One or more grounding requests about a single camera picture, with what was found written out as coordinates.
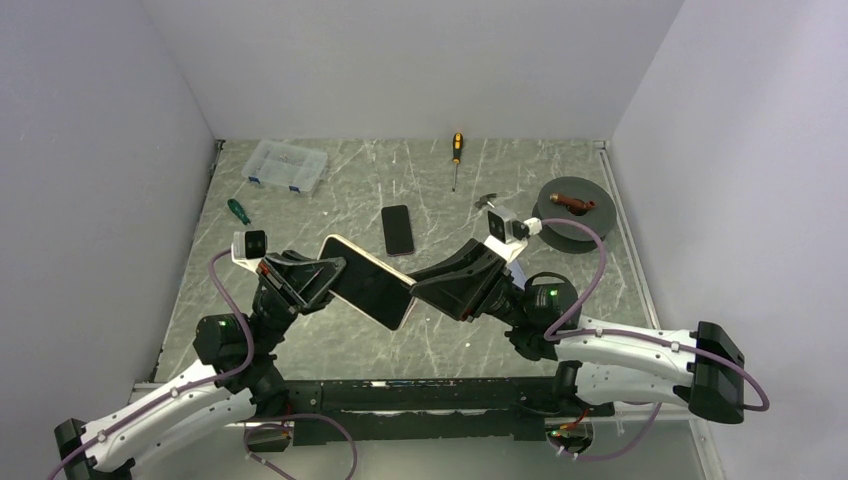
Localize brown red tool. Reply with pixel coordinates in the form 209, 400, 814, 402
549, 193, 596, 216

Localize black base frame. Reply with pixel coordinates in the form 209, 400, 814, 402
251, 376, 611, 446

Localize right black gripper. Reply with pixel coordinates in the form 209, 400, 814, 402
403, 241, 531, 330

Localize purple phone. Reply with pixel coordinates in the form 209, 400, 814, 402
380, 205, 415, 256

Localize clear plastic screw box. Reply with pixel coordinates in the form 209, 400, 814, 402
241, 140, 328, 194

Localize small black handled hammer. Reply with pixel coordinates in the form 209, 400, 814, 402
474, 193, 497, 210

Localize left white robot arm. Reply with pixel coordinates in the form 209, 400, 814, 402
48, 250, 347, 479

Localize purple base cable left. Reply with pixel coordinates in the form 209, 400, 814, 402
242, 413, 359, 480

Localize orange black screwdriver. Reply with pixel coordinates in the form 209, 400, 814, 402
451, 132, 464, 192

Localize green handled screwdriver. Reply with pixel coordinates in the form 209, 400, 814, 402
227, 198, 252, 226

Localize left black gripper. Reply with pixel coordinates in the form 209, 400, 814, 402
254, 249, 359, 352

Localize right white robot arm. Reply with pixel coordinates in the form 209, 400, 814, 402
411, 236, 752, 424

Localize black filament spool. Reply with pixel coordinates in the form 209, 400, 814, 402
532, 176, 617, 254

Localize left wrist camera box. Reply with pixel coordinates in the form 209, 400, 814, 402
230, 230, 268, 272

